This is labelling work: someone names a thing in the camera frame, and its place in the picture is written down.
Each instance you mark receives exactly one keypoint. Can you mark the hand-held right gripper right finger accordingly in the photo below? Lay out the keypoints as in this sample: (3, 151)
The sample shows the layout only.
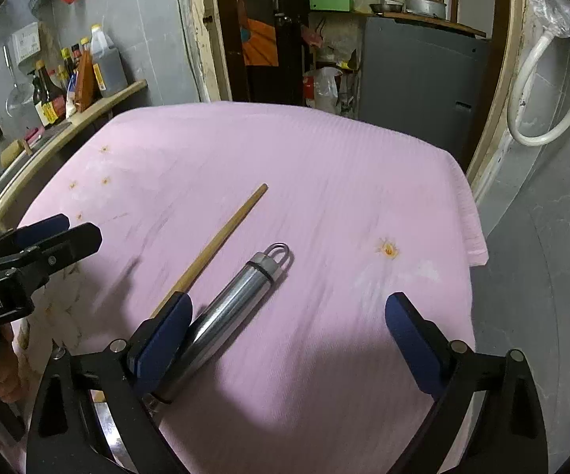
(413, 340)

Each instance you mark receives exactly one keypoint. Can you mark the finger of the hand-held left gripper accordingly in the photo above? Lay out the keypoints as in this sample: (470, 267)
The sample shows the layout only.
(68, 247)
(43, 229)

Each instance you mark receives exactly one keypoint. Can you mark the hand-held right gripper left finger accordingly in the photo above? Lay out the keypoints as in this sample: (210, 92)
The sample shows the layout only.
(164, 340)

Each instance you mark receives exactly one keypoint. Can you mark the wooden chopstick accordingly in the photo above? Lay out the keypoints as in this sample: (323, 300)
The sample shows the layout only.
(226, 237)

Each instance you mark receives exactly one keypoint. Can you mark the yellow sponge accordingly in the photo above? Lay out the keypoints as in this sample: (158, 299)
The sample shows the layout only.
(12, 154)

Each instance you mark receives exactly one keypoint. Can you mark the pink soap dish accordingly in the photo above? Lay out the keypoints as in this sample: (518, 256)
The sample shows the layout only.
(35, 134)

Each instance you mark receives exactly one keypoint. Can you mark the dark sauce bottle yellow label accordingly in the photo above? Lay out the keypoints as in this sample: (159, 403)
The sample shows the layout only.
(53, 103)

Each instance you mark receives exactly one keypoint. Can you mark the white and blue packet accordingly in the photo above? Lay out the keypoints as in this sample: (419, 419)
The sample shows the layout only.
(72, 101)

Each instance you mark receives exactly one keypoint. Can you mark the metal strainer ladle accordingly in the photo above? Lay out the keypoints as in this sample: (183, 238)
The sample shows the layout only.
(18, 96)

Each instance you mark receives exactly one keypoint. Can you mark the beige kitchen counter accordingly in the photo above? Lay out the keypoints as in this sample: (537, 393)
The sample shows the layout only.
(112, 101)

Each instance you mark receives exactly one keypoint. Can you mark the orange packet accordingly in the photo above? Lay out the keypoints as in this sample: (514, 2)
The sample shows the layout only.
(86, 89)

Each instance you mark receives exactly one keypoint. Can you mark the yellow-capped sauce bottle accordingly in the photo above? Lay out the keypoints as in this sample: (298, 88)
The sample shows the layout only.
(67, 66)

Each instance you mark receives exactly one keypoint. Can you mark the large plastic oil jug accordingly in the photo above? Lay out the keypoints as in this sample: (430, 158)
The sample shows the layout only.
(110, 69)

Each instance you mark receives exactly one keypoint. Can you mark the red-capped sauce bottle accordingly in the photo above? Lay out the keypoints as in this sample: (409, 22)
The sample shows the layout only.
(76, 57)

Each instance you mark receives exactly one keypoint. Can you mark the pink floral tablecloth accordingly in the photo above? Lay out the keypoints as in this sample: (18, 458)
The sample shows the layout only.
(314, 182)

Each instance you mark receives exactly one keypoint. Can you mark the small clear bottle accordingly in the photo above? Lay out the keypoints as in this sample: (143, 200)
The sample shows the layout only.
(85, 45)

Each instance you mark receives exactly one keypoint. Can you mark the dark wooden door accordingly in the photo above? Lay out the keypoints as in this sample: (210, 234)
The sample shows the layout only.
(260, 84)

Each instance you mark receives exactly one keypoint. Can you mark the grey cabinet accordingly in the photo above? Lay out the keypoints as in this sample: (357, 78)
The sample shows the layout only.
(413, 84)

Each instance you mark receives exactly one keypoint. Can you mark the white plastic bag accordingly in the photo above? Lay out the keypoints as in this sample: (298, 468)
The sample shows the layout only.
(322, 89)

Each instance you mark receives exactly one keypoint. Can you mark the wooden board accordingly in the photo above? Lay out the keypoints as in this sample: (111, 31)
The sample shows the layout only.
(443, 24)

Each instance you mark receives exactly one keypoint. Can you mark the small metal bowl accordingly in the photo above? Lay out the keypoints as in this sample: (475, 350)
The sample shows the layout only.
(386, 8)

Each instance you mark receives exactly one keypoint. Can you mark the metal pot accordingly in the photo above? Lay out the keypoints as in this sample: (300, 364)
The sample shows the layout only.
(425, 6)

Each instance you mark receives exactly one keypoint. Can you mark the green box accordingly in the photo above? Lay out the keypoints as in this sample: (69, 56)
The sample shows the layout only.
(331, 1)

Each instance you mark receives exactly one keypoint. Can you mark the clear plastic bag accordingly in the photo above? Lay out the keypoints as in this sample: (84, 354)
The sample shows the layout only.
(556, 5)

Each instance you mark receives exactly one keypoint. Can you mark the white wall box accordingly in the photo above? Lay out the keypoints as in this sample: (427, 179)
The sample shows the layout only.
(27, 42)

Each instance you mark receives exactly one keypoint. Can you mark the wooden door frame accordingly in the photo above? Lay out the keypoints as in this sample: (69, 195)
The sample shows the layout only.
(206, 34)

